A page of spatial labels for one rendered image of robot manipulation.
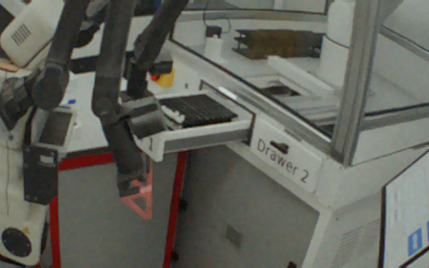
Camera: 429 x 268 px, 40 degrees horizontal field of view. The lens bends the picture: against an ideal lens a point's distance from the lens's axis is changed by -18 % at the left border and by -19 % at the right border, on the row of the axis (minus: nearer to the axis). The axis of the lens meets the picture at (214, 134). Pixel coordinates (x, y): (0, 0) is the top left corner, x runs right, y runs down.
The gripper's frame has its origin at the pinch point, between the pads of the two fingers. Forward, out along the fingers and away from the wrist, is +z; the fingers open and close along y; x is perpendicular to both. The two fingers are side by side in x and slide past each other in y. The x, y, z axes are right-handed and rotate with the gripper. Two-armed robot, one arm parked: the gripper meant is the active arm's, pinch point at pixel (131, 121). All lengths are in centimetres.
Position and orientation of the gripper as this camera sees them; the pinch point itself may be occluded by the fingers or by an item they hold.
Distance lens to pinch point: 207.0
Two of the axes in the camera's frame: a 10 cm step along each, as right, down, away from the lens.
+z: -1.4, 8.9, 4.3
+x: -5.8, -4.2, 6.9
